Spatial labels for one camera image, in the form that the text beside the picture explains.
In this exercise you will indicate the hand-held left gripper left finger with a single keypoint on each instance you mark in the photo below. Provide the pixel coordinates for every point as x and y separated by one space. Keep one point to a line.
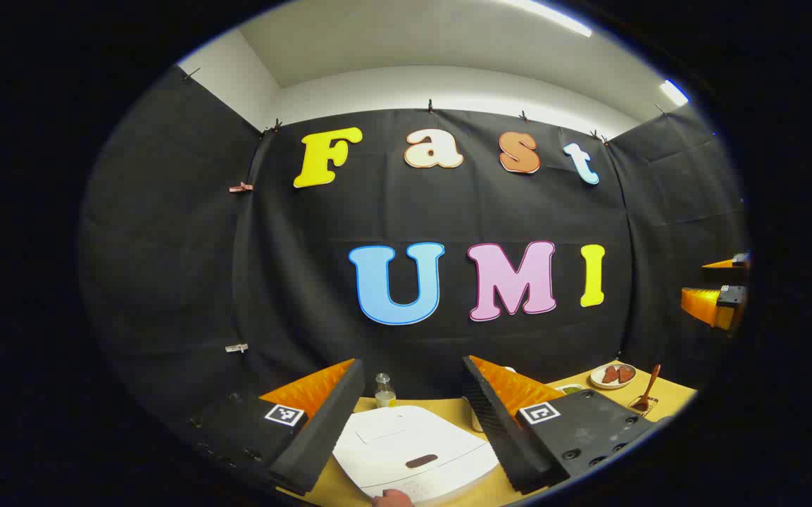
328 422

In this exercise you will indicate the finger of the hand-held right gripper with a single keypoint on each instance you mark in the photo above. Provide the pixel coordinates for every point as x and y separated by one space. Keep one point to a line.
726 264
708 306

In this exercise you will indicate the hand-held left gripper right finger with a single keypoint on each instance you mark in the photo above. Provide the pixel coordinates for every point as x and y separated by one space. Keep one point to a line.
497 429

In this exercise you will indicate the white rice cooker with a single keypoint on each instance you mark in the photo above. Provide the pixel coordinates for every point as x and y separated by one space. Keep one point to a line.
413 443

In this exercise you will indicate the brown wooden spoon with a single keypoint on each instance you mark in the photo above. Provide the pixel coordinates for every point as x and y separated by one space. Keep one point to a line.
648 387

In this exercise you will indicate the small glass bottle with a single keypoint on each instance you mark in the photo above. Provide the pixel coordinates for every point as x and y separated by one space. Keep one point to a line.
385 394

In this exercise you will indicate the red meat slice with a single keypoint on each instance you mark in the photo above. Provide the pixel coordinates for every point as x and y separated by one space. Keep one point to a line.
610 374
626 373

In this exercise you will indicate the white round plate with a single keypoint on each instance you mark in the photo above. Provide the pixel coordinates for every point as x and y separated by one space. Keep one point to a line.
599 381

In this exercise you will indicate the white cloth clip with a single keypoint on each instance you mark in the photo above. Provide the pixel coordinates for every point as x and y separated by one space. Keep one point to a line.
236 348

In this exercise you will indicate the black backdrop cloth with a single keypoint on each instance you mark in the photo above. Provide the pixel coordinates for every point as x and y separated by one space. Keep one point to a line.
293 267

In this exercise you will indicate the long ceiling light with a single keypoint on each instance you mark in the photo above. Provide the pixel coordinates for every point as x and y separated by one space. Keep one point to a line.
674 92

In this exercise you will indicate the red cloth clip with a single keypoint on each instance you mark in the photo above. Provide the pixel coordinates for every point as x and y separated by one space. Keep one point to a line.
240 187

